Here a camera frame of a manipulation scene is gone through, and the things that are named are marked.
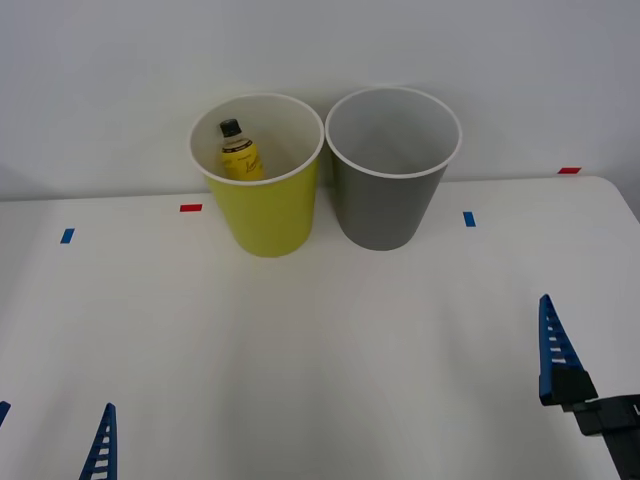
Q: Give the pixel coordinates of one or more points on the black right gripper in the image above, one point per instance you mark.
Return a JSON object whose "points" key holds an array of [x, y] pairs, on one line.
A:
{"points": [[620, 425]]}

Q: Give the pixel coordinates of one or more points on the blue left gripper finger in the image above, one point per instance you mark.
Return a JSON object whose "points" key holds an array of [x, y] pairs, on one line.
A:
{"points": [[111, 450], [3, 410]]}

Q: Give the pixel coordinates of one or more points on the yellow label plastic bottle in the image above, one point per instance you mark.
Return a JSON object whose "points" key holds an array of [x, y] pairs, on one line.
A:
{"points": [[242, 160]]}

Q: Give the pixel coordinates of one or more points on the grey plastic waste bin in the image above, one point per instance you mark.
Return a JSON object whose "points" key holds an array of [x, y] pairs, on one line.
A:
{"points": [[385, 210]]}

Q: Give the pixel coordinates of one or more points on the yellow-green plastic waste bin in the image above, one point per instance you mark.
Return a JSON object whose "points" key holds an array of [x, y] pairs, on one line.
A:
{"points": [[270, 220]]}

